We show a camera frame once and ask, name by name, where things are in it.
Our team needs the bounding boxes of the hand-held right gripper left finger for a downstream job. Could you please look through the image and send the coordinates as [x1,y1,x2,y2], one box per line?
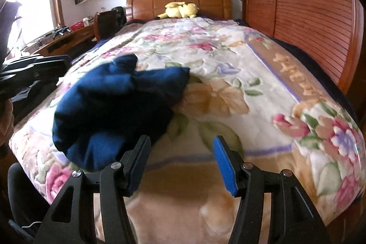
[34,135,151,244]

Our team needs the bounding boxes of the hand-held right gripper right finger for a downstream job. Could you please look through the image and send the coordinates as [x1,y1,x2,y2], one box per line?
[212,135,332,244]

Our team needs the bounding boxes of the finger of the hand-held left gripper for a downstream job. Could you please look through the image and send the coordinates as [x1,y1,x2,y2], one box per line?
[5,54,42,69]
[27,59,71,80]

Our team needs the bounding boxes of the navy blue coat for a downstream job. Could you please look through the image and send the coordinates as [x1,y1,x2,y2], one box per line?
[52,54,191,172]

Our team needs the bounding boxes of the person's left forearm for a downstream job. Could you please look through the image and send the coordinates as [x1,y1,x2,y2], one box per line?
[0,99,15,147]

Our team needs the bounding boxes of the black garment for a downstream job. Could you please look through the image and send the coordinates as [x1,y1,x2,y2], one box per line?
[11,79,61,126]

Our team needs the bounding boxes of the wooden desk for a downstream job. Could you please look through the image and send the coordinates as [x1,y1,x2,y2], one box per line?
[20,24,96,58]

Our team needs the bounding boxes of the black desk gadget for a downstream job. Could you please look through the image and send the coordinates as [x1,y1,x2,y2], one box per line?
[52,27,71,38]

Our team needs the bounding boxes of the window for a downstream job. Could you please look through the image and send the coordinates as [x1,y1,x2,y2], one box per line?
[5,0,66,48]

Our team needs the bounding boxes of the wooden chair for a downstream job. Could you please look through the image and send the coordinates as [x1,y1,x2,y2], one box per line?
[93,6,132,42]

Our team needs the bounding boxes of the black bag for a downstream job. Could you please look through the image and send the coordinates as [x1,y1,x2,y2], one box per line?
[110,6,127,27]

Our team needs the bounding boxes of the floral plush blanket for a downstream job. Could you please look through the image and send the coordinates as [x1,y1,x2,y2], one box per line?
[8,17,364,244]

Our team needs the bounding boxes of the person's black trouser leg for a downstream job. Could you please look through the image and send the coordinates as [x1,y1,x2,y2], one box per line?
[7,162,53,244]

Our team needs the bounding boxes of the yellow plush toy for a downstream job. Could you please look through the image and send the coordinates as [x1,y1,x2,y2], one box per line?
[157,1,200,19]

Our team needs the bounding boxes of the wooden louvered wardrobe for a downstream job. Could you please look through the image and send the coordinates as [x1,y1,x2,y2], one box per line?
[237,0,364,94]

